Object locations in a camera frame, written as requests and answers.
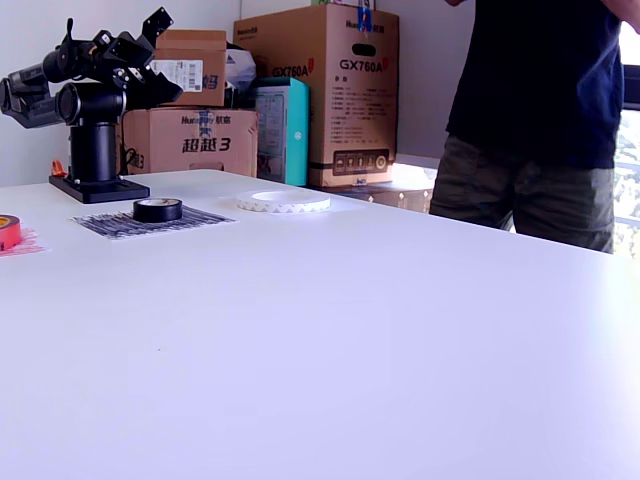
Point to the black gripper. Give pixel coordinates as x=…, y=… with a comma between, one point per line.
x=127, y=60

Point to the black tape roll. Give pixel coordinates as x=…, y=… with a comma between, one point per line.
x=150, y=212

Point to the white tape roll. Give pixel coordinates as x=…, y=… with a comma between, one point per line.
x=250, y=202

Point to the red 3M tape roll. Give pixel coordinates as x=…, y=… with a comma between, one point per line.
x=9, y=232

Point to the dark grey Piper robot arm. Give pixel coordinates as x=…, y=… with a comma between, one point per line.
x=92, y=150

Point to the blue tape strip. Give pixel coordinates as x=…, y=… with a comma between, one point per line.
x=364, y=17

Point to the wide cardboard box blue print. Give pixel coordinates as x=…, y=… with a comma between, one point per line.
x=165, y=145

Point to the small cardboard box white label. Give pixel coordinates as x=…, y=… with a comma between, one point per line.
x=205, y=50

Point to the white bag triangle logo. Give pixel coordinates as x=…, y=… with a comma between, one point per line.
x=240, y=65

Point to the orange clamp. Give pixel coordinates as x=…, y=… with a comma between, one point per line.
x=58, y=169

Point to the black scribbled paper sheet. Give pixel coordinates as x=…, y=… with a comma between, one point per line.
x=200, y=220

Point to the teal box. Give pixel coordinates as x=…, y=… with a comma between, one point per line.
x=295, y=125

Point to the green package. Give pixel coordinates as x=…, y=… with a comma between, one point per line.
x=327, y=2

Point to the red scribbled paper sheet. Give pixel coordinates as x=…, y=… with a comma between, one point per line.
x=35, y=242

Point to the tall GX760A cardboard box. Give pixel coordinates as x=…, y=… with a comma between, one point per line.
x=360, y=125

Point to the dark printed box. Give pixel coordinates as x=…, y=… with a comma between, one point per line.
x=400, y=197

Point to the grey roller blind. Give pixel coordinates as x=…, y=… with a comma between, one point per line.
x=425, y=75

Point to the person in dark shirt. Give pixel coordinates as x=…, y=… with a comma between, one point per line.
x=540, y=75

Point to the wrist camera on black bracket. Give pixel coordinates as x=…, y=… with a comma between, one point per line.
x=157, y=25

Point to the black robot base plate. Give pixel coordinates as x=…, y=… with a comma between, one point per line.
x=115, y=192

